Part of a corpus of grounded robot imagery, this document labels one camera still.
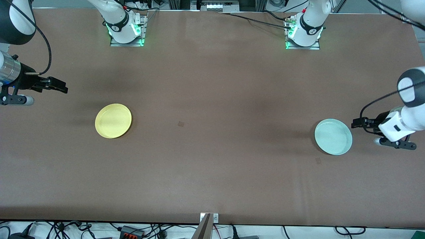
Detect light green round plate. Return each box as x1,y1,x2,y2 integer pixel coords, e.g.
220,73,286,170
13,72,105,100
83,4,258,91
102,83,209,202
314,119,353,156

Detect yellow round plate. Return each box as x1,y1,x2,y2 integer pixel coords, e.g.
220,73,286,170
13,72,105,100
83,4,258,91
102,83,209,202
95,103,132,139

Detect black power strip orange switches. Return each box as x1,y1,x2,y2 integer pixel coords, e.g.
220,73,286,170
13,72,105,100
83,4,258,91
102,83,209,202
120,225,145,239

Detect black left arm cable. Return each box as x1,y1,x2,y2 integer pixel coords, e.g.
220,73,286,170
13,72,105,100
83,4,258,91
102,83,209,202
360,80,425,121

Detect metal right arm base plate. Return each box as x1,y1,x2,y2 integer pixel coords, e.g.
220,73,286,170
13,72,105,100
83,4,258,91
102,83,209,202
110,15,148,47

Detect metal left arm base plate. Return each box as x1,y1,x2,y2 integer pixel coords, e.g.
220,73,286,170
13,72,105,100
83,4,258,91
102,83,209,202
285,17,320,50

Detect looped black floor cable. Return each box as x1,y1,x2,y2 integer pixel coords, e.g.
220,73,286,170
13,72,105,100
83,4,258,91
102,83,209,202
335,226,366,236

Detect long black table cable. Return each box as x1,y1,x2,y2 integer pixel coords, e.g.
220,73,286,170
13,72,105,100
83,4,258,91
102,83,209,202
219,12,293,30

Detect grey metal camera bracket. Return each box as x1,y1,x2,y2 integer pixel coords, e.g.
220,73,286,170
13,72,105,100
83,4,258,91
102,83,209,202
192,212,219,239

